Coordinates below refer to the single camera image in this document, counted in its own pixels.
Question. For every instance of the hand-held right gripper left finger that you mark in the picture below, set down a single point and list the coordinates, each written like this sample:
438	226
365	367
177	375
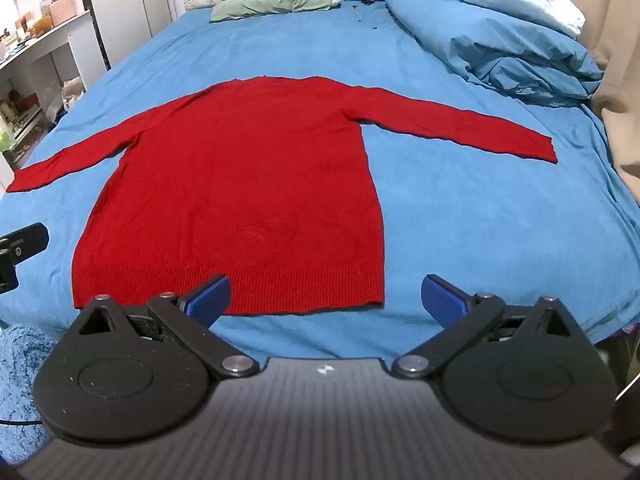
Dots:
209	299

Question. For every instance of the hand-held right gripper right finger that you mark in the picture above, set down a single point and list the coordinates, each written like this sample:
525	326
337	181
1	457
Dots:
442	301

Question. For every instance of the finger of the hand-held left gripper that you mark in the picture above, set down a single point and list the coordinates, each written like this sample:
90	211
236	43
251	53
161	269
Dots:
31	240

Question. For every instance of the red knit sweater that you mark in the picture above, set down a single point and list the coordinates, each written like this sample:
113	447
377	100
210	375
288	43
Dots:
240	185

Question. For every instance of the blue fluffy rug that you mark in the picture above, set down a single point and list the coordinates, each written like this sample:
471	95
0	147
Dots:
20	375

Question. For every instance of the beige plush toy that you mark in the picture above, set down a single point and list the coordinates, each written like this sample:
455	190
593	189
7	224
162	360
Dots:
72	92

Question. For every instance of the white desk shelf unit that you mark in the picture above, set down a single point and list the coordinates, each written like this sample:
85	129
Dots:
45	47

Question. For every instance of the woven storage basket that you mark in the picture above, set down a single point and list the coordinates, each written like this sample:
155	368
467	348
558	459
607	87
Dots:
63	11

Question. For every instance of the white cabinet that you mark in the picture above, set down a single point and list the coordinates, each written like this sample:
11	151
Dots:
132	5

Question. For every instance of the long blue bolster pillow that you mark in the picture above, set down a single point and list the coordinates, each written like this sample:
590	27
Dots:
480	45

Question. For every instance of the beige curtain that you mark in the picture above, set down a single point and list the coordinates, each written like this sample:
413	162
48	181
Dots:
617	60

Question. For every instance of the green pillow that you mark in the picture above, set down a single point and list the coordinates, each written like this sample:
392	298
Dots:
272	1

